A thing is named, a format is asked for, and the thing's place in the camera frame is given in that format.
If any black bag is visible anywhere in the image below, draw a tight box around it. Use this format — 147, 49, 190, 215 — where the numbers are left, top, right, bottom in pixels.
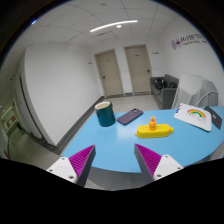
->
154, 78, 178, 91

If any wall logo sign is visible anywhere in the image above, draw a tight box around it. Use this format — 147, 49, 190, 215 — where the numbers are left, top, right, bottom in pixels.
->
170, 32, 208, 51

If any purple smartphone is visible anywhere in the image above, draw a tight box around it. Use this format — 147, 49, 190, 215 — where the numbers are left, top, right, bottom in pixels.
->
116, 108, 144, 126

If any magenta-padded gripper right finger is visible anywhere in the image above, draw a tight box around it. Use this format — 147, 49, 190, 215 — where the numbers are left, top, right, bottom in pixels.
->
134, 143, 184, 184

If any grey cloth-covered equipment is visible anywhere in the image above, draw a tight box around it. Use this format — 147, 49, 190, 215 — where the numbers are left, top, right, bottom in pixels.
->
171, 73, 220, 110

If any yellow power strip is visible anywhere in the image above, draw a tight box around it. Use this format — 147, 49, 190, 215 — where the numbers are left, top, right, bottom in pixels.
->
134, 123, 175, 139

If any white rainbow-print mouse pad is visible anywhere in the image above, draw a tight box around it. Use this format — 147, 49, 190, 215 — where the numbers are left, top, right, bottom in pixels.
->
173, 102, 213, 132

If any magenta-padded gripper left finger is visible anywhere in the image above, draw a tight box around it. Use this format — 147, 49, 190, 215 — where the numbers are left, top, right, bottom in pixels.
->
45, 144, 97, 188

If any dark green mug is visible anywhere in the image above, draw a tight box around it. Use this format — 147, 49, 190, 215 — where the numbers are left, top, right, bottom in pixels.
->
94, 100, 117, 128

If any white metal rail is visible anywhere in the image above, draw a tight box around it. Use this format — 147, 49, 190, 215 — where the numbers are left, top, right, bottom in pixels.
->
199, 91, 220, 108

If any long ceiling light strip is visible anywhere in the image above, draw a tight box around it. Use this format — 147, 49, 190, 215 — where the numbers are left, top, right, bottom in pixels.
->
89, 19, 139, 34

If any beige door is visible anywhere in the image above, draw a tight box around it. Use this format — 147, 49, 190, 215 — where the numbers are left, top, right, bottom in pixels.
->
124, 44, 154, 95
94, 49, 125, 98

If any grey sofa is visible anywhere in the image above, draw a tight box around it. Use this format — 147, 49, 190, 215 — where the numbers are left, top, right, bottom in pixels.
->
149, 73, 180, 110

